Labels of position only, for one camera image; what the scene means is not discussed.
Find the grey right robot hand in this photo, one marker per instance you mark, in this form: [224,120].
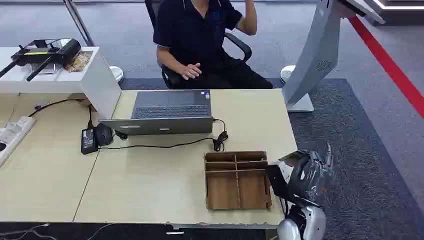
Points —
[314,179]

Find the person's right hand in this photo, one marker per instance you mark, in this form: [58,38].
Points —
[191,71]

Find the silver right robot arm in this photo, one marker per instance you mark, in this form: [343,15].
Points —
[309,225]

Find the person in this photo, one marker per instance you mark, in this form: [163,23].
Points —
[195,30]

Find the grey open laptop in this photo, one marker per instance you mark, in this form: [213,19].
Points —
[172,109]

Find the black office chair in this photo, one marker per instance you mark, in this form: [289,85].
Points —
[239,43]

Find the round white floor base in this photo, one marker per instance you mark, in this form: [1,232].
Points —
[286,73]
[117,73]

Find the wooden divided card box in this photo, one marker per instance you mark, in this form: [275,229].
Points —
[236,185]

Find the white desk cabinet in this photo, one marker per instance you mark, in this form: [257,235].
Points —
[99,82]

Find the black computer mouse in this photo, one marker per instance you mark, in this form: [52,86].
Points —
[104,134]

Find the brown patterned tray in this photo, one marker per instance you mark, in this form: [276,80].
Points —
[79,62]

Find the grey metal pole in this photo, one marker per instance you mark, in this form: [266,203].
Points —
[79,23]

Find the grey kiosk display stand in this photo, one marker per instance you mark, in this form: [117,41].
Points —
[314,56]

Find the black power adapter brick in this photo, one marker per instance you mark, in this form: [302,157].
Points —
[88,141]

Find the black remote controller with antennas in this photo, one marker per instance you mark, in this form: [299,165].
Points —
[56,51]

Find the white power strip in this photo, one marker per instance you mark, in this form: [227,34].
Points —
[15,132]

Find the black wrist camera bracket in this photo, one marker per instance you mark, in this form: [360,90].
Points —
[278,182]

